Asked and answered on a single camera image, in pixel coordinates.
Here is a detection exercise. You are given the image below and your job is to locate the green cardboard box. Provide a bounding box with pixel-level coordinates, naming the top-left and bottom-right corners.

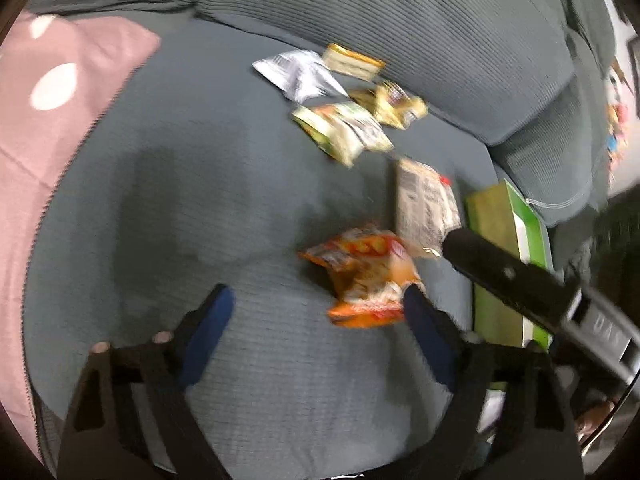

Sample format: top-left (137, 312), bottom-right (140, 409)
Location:
top-left (465, 180), bottom-right (553, 349)

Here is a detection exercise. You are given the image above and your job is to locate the clear cracker pack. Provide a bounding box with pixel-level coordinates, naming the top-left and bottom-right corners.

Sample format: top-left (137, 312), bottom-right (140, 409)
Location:
top-left (396, 158), bottom-right (461, 258)

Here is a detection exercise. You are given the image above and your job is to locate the orange snack bag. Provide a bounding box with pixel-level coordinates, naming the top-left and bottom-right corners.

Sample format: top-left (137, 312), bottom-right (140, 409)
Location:
top-left (298, 224), bottom-right (425, 330)

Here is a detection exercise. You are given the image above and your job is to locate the yellow purple wrapper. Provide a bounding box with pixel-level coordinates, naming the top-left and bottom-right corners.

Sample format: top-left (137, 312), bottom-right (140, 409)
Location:
top-left (348, 80), bottom-right (428, 130)

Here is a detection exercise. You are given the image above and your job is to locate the tan pastry packet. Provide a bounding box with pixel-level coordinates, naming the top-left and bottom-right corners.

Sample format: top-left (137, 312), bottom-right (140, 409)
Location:
top-left (291, 102), bottom-right (394, 167)

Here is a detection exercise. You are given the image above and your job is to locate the gold bar wrapper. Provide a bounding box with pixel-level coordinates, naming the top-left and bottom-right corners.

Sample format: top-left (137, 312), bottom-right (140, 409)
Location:
top-left (322, 44), bottom-right (386, 81)

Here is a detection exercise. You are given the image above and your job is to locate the white blue snack packet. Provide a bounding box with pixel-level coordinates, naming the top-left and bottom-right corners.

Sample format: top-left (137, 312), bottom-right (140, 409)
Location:
top-left (252, 50), bottom-right (348, 104)

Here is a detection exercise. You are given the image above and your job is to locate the colourful plush toy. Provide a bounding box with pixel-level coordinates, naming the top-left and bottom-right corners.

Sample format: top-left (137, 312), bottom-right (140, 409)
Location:
top-left (605, 58), bottom-right (634, 188)

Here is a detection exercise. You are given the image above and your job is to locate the grey sofa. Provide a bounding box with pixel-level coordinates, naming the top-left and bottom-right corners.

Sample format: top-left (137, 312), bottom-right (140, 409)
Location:
top-left (24, 0), bottom-right (614, 479)

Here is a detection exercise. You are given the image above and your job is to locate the pink patterned cloth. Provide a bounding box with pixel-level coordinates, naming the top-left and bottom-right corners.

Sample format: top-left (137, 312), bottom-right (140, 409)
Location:
top-left (1, 11), bottom-right (160, 457)

